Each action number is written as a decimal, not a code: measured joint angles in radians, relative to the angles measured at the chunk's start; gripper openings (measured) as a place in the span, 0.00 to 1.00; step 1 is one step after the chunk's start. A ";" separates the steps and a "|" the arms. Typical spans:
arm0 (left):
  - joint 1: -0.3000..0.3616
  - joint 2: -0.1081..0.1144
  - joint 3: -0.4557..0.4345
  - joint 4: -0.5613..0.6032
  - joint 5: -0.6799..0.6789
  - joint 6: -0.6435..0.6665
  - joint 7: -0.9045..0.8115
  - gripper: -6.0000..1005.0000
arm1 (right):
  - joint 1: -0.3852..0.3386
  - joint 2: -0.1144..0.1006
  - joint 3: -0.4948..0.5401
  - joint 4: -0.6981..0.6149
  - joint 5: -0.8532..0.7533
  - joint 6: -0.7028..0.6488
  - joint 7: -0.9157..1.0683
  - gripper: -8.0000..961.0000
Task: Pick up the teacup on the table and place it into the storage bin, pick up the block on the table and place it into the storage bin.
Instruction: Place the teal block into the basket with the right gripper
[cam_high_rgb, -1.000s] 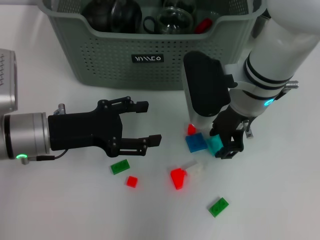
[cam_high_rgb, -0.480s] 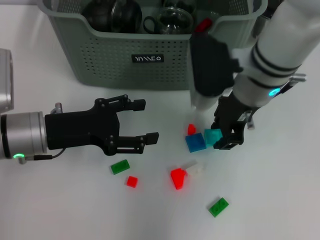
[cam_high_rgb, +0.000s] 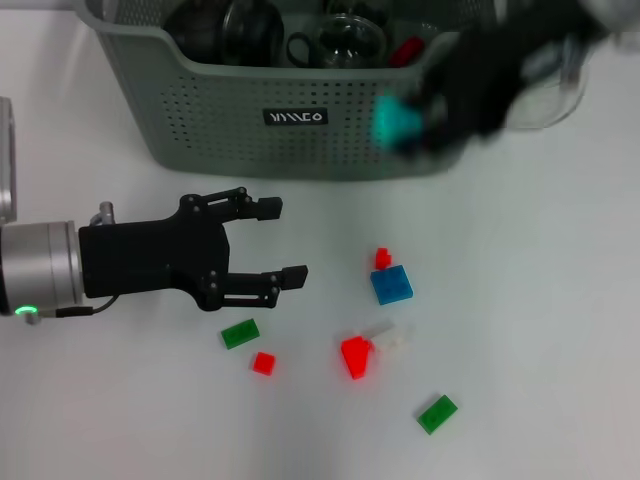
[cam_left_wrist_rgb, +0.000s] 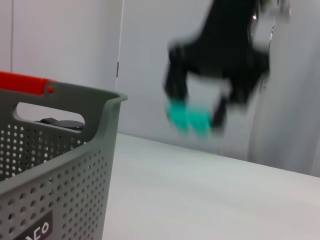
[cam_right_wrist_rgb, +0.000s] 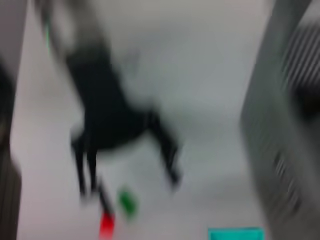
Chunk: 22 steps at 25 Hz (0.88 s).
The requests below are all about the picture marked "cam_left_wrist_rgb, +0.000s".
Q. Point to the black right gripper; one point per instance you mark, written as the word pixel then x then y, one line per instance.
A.
pixel 225 45

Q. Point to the teal square brick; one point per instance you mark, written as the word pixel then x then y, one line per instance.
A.
pixel 190 117

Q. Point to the grey-green perforated storage bin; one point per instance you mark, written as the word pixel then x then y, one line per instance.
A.
pixel 62 175

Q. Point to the white hinged door panel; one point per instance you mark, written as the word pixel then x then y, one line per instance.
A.
pixel 287 112

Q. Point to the silver right gripper fitting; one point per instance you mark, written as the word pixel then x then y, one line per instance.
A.
pixel 283 7

